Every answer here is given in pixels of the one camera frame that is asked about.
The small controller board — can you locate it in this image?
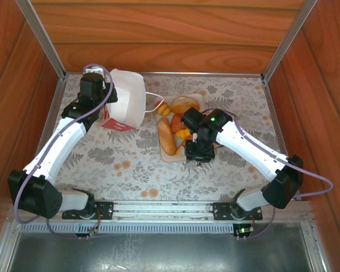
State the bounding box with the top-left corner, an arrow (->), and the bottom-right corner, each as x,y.
73,226 -> 101,241
232,223 -> 256,241

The pink rectangular tray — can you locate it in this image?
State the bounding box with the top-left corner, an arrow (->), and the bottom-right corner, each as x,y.
154,92 -> 208,163

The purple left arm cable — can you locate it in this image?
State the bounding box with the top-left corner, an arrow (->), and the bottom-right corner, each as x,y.
13,63 -> 114,240

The aluminium corner post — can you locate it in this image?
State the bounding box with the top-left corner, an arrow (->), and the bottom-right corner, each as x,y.
260,0 -> 320,82
15,0 -> 67,82

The round pale fake bun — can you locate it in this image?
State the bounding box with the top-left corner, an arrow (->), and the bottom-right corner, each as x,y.
169,96 -> 201,116

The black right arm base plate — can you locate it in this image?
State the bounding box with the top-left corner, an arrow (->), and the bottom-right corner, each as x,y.
212,201 -> 264,222

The small golden fake croissant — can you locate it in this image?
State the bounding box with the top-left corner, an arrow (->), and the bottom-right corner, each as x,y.
155,101 -> 172,117

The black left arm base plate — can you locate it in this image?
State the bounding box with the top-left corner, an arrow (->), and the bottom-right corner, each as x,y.
61,200 -> 114,221

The grey floral tablecloth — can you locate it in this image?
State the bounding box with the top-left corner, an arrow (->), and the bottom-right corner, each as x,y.
22,74 -> 301,202

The red white printed paper bag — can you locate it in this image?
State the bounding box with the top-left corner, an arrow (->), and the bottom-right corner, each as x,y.
100,67 -> 165,133

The grey slotted cable duct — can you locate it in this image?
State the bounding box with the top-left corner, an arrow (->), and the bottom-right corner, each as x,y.
18,222 -> 304,235

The shiny metal plate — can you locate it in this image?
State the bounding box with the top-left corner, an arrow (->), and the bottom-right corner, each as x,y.
5,232 -> 326,272

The long golden fake loaf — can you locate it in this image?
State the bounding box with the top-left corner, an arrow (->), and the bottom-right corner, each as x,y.
158,117 -> 178,156

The aluminium frame rail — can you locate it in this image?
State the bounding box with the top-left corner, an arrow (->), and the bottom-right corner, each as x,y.
262,78 -> 303,201
21,78 -> 66,182
65,71 -> 264,79

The wide aluminium mounting beam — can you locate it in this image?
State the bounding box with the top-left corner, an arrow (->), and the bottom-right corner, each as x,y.
8,198 -> 314,224

